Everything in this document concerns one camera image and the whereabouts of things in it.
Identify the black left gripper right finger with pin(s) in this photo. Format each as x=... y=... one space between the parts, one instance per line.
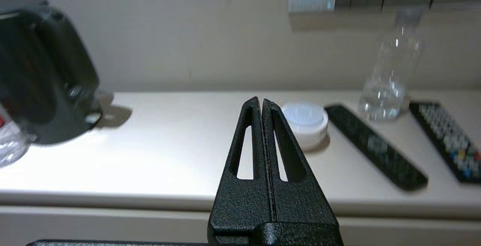
x=300 y=204

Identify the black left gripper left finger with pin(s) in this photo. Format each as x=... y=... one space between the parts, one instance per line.
x=240 y=208

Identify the black remote with coloured buttons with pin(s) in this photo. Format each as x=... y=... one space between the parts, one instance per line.
x=451 y=144

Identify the white round smart speaker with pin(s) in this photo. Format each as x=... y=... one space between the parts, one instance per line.
x=308 y=126

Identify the black remote with grey pad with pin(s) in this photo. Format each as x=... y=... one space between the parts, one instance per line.
x=375 y=148

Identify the beige cabinet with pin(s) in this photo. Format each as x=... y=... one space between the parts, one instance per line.
x=150 y=156

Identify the beige cabinet door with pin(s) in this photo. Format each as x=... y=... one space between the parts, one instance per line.
x=413 y=233
x=94 y=227

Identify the clear plastic water bottle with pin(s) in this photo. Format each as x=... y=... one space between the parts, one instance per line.
x=391 y=73

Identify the black electric kettle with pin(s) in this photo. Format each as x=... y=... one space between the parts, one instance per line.
x=45 y=73

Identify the clear bottle with red label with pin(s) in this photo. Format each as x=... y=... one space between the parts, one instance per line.
x=11 y=144

